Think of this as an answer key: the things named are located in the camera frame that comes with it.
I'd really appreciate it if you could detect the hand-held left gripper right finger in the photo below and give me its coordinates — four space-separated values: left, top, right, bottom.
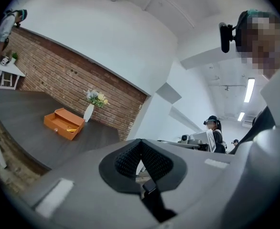
135 139 239 229

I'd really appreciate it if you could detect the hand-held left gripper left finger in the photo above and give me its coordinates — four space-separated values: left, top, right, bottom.
22 139 160 229

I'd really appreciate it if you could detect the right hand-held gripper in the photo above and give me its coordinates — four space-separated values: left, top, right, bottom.
157 129 217 154

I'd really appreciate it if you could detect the orange box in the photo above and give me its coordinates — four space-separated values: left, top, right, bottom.
43 107 86 141

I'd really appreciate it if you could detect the white air conditioner unit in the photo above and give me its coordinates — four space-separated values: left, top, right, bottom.
242 118 256 128

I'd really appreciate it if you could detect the white vase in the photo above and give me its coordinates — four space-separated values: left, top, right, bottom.
83 103 95 123

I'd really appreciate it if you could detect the yellow and white flower bouquet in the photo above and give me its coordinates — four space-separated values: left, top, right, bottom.
86 89 110 109

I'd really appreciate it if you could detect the person's white shirt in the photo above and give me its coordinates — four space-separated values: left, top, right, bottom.
260 63 280 138

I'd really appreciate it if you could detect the person's head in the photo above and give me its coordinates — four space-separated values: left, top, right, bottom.
235 8 280 77

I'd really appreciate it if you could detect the small white table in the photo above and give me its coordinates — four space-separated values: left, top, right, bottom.
0 60 26 90

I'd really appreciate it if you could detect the black shoulder strap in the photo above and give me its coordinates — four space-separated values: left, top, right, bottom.
233 106 277 153

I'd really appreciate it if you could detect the black head-mounted camera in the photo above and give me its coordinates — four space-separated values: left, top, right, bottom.
218 22 237 54

